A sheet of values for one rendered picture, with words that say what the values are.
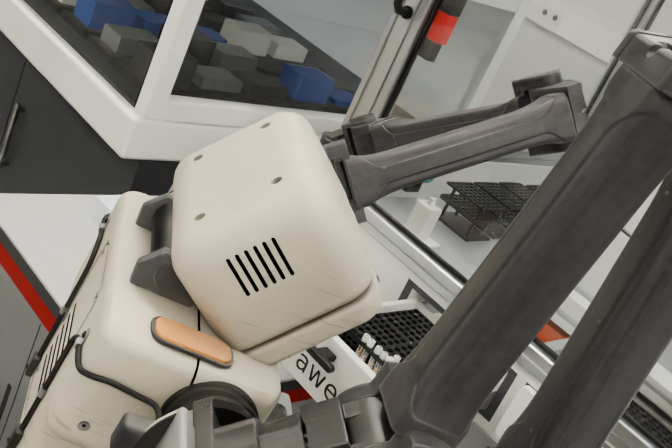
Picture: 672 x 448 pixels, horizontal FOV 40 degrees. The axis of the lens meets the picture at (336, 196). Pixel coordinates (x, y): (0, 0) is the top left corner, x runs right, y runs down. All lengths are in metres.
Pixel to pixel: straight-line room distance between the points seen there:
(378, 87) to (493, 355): 1.26
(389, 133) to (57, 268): 0.65
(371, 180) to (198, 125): 1.12
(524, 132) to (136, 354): 0.61
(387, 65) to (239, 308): 1.16
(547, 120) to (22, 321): 1.03
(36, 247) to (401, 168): 0.86
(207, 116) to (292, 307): 1.43
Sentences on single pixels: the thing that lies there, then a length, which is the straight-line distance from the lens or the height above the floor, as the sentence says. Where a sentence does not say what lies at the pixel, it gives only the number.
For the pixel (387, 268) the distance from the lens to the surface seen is 1.87.
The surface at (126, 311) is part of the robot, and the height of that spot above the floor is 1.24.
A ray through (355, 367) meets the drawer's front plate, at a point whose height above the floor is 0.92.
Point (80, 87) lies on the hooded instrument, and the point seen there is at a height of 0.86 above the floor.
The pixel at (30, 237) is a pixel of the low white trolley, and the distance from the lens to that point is 1.81.
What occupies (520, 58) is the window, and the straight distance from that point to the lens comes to 1.72.
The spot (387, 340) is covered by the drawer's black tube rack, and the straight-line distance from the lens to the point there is 1.65.
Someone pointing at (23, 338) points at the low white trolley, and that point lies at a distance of 1.79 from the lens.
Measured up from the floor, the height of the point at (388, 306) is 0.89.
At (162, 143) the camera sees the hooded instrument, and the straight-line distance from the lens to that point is 2.16.
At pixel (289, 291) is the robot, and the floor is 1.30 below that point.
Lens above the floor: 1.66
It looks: 21 degrees down
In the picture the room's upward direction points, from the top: 25 degrees clockwise
